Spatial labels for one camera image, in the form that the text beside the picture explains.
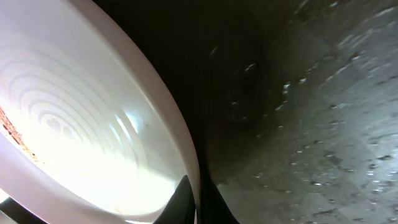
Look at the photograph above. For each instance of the white plate top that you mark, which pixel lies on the white plate top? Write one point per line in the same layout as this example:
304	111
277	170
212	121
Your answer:
89	131

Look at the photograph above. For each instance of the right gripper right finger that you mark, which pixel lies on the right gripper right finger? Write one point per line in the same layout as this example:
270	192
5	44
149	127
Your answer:
212	208

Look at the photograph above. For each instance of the brown serving tray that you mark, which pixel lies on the brown serving tray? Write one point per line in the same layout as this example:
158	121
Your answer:
292	103

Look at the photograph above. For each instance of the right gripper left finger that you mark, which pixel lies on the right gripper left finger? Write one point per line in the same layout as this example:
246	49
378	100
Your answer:
181	207

